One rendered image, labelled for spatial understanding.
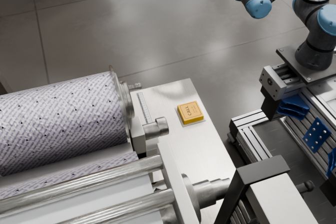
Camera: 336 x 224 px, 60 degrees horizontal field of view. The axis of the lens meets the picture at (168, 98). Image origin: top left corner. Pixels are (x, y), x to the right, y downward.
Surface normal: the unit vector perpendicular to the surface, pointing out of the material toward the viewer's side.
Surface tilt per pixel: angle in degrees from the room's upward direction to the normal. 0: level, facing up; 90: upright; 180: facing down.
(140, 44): 0
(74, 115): 41
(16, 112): 18
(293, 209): 0
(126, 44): 0
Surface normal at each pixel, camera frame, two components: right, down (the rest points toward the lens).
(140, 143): 0.31, 0.74
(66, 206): 0.00, -0.63
